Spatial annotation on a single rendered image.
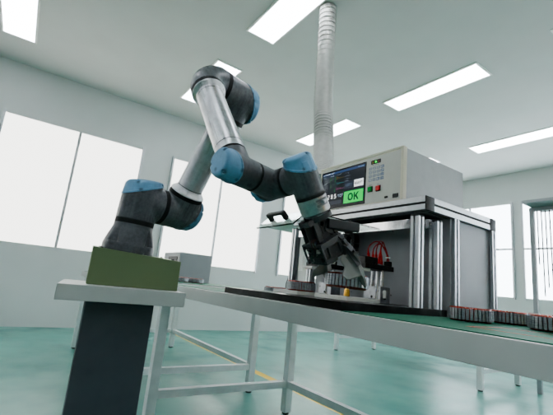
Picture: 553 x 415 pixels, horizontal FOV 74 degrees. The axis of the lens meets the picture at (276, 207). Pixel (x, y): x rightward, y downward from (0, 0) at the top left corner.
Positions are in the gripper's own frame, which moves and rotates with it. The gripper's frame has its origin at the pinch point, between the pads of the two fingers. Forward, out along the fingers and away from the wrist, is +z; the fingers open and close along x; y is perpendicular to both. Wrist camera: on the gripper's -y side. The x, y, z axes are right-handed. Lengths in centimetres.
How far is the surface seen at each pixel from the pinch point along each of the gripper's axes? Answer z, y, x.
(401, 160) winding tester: -19, -51, -10
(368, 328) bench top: 4.2, 10.3, 13.2
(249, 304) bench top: 5.7, 10.3, -36.8
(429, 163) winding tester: -13, -67, -9
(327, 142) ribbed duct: -29, -149, -137
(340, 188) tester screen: -14, -49, -40
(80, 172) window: -100, -44, -495
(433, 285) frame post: 19.2, -34.1, -0.3
